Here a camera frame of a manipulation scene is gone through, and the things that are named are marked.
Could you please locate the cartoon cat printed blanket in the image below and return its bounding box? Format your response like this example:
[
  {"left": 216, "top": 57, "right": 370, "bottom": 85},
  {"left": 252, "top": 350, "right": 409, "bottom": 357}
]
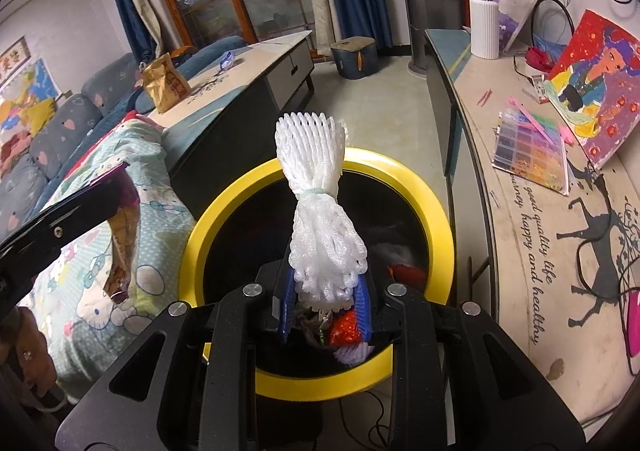
[{"left": 15, "top": 121, "right": 201, "bottom": 399}]

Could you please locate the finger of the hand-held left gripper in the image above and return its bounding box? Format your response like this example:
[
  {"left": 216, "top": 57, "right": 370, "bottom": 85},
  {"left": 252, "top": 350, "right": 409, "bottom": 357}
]
[{"left": 0, "top": 175, "right": 136, "bottom": 292}]

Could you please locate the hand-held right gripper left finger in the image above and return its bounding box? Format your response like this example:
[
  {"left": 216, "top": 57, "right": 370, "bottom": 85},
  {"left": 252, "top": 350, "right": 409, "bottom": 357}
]
[{"left": 55, "top": 263, "right": 301, "bottom": 451}]

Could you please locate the embroidered wall poster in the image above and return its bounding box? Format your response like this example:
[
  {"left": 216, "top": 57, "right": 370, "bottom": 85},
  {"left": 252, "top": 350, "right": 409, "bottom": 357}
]
[{"left": 0, "top": 36, "right": 28, "bottom": 82}]

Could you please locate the colourful figure painting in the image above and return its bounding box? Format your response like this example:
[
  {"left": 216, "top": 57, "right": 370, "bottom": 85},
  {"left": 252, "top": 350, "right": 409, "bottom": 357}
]
[{"left": 542, "top": 8, "right": 640, "bottom": 172}]

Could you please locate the blue grey sofa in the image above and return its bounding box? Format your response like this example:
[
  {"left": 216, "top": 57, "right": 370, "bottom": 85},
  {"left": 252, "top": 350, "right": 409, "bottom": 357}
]
[{"left": 0, "top": 35, "right": 251, "bottom": 232}]

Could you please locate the black cable loop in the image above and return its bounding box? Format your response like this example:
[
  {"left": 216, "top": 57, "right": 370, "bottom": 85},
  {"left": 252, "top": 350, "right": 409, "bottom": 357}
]
[{"left": 530, "top": 0, "right": 576, "bottom": 49}]

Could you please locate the colourful bead organizer box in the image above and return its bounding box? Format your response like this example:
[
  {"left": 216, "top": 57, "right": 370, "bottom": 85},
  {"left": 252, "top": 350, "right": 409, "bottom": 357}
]
[{"left": 491, "top": 106, "right": 571, "bottom": 196}]

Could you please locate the golden paper bag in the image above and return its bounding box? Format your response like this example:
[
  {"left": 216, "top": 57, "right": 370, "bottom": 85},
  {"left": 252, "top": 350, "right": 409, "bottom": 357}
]
[{"left": 141, "top": 52, "right": 192, "bottom": 114}]

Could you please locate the yellow rimmed black bin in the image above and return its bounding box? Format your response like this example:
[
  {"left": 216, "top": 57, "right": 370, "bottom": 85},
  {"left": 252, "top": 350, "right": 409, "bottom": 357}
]
[{"left": 177, "top": 147, "right": 456, "bottom": 401}]

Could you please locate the silver tower air conditioner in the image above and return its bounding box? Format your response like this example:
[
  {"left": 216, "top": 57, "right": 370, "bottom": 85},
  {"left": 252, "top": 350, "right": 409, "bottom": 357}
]
[{"left": 395, "top": 0, "right": 468, "bottom": 78}]

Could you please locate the white foam net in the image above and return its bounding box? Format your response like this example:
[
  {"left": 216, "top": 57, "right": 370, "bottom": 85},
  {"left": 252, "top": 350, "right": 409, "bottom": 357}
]
[
  {"left": 275, "top": 112, "right": 368, "bottom": 317},
  {"left": 334, "top": 345, "right": 372, "bottom": 366}
]

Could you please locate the red plastic bag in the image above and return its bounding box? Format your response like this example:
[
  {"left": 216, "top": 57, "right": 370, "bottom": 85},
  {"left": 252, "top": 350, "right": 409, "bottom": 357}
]
[{"left": 330, "top": 263, "right": 428, "bottom": 348}]

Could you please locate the light topped coffee table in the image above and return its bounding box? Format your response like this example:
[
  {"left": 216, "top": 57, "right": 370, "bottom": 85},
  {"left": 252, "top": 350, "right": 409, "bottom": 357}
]
[{"left": 150, "top": 30, "right": 317, "bottom": 192}]

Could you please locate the dark round stool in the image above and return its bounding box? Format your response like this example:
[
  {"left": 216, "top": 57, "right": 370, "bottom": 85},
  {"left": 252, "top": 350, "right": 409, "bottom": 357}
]
[{"left": 330, "top": 36, "right": 378, "bottom": 80}]

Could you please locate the person's left forearm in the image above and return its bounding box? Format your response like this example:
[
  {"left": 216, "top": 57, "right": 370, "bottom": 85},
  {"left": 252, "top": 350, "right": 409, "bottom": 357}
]
[{"left": 0, "top": 306, "right": 58, "bottom": 394}]

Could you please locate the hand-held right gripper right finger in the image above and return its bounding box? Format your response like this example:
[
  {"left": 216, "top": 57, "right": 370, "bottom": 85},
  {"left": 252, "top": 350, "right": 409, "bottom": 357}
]
[{"left": 352, "top": 275, "right": 586, "bottom": 451}]

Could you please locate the map wall poster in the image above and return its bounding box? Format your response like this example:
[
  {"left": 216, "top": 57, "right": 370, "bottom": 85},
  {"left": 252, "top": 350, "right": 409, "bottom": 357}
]
[{"left": 20, "top": 58, "right": 63, "bottom": 102}]

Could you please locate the white ribbed vase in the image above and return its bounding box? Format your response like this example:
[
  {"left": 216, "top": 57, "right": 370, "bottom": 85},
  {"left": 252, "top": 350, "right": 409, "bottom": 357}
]
[{"left": 468, "top": 0, "right": 501, "bottom": 60}]

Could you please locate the white canvas board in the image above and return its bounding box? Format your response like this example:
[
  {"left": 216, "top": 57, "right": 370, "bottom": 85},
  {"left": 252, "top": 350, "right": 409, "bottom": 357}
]
[{"left": 495, "top": 0, "right": 542, "bottom": 54}]

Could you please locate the red clothes pile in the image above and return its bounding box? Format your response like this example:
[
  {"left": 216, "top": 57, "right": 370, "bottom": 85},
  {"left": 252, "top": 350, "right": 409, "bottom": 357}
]
[{"left": 0, "top": 131, "right": 31, "bottom": 172}]

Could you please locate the pink plastic stick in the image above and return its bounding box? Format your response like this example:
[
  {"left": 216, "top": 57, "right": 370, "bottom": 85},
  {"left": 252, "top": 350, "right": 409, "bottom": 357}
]
[{"left": 507, "top": 98, "right": 558, "bottom": 144}]

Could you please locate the shiny brown snack packet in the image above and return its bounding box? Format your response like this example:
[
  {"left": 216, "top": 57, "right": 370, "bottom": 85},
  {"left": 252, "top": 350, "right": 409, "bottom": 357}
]
[{"left": 95, "top": 165, "right": 146, "bottom": 306}]

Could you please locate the pink object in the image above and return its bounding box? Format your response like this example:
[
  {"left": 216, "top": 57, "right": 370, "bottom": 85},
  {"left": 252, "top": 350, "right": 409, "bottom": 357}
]
[{"left": 622, "top": 288, "right": 640, "bottom": 357}]

